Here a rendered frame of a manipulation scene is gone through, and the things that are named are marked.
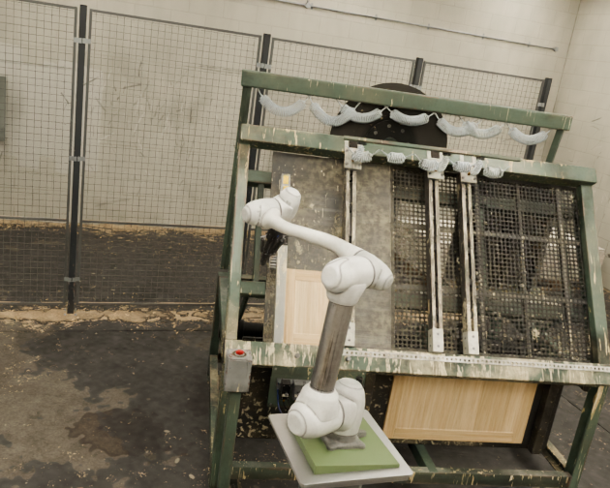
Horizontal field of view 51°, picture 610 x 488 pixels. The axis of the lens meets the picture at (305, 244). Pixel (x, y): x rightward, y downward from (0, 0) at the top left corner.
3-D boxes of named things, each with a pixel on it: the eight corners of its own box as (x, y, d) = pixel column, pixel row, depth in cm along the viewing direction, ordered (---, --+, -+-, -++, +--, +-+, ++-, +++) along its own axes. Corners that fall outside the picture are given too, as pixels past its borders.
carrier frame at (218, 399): (207, 494, 350) (224, 356, 326) (206, 371, 480) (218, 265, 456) (573, 502, 390) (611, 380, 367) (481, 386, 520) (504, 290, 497)
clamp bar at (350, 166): (336, 347, 343) (348, 340, 321) (340, 144, 379) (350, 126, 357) (354, 348, 345) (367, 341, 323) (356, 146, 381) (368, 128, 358)
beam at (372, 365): (221, 365, 334) (223, 362, 324) (223, 342, 338) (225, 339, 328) (601, 387, 375) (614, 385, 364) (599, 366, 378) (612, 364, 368)
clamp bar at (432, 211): (424, 352, 352) (442, 347, 330) (420, 155, 388) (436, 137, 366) (442, 353, 354) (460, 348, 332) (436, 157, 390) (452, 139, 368)
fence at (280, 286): (272, 344, 337) (273, 342, 333) (280, 175, 366) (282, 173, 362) (282, 344, 338) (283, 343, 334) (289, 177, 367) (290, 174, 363)
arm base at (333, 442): (374, 448, 279) (377, 437, 277) (328, 450, 269) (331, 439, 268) (354, 426, 295) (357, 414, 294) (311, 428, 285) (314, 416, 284)
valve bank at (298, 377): (269, 421, 323) (275, 379, 316) (266, 406, 336) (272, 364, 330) (365, 425, 332) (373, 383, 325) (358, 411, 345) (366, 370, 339)
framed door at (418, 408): (381, 436, 383) (381, 438, 381) (397, 351, 368) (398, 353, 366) (519, 441, 400) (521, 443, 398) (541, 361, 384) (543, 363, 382)
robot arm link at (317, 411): (340, 439, 267) (304, 452, 251) (312, 419, 277) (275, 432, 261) (382, 262, 249) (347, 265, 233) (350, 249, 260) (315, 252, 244)
